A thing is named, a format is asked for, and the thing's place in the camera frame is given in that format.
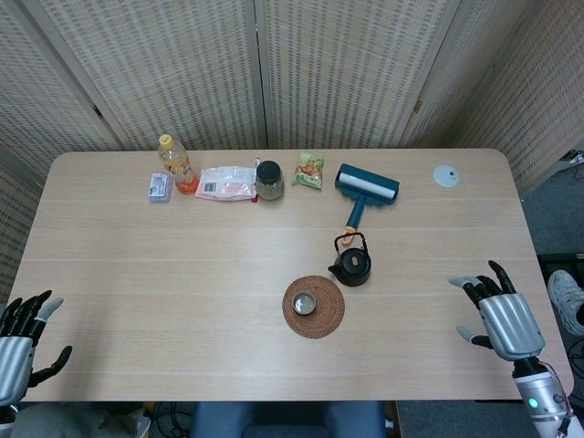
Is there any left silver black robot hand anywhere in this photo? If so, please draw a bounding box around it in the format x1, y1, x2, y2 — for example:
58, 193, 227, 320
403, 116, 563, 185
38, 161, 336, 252
0, 289, 73, 407

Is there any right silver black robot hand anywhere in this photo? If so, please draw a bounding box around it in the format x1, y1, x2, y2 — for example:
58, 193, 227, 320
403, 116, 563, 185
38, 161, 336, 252
447, 260, 547, 362

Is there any black teapot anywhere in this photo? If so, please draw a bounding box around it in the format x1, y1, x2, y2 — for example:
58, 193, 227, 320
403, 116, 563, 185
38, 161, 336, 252
327, 231, 373, 287

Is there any round woven rattan coaster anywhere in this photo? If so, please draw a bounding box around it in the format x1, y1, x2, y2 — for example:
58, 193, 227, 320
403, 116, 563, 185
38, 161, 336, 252
282, 275, 346, 339

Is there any white sneaker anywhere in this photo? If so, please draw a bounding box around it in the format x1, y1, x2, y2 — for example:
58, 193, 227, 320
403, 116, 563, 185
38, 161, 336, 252
547, 269, 584, 337

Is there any grey fabric heap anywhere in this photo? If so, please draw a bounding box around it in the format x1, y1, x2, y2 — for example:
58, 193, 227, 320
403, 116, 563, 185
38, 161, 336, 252
13, 403, 151, 438

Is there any teal lint roller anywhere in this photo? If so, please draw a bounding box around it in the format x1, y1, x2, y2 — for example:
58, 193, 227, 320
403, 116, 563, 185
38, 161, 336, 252
334, 162, 401, 246

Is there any dark ceramic teacup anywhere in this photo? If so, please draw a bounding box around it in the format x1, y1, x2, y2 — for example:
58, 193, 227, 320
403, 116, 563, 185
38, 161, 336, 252
292, 291, 319, 317

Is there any small blue tissue pack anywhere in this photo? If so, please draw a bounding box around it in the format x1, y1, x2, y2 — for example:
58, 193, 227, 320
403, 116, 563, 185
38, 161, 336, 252
146, 172, 175, 204

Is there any blue chair seat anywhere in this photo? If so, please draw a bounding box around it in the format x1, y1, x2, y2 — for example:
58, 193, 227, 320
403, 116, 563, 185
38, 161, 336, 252
189, 401, 387, 438

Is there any orange drink bottle yellow cap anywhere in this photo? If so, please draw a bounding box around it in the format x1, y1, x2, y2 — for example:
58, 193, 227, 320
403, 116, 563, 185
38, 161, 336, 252
157, 134, 201, 195

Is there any green snack packet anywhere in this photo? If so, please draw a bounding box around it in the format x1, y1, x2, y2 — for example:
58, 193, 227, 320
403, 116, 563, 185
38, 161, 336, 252
291, 151, 325, 190

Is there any pink snack bag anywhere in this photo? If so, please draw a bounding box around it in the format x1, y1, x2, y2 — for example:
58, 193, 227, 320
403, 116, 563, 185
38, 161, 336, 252
194, 165, 258, 203

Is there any glass jar with black lid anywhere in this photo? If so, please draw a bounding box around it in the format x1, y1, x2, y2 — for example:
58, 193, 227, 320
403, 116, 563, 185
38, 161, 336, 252
254, 160, 285, 203

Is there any woven folding screen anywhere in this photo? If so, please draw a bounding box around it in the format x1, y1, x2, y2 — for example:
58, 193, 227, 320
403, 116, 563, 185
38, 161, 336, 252
0, 0, 584, 293

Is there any thin coloured wire bundle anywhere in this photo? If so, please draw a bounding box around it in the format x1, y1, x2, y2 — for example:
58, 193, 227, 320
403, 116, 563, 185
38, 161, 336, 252
545, 362, 574, 437

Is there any grey round cable grommet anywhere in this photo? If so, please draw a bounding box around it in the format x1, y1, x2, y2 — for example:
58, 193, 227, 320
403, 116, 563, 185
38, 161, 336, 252
433, 164, 462, 187

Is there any black floor cable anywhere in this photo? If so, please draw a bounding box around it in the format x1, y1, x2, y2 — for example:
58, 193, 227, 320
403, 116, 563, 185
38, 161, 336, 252
152, 401, 193, 438

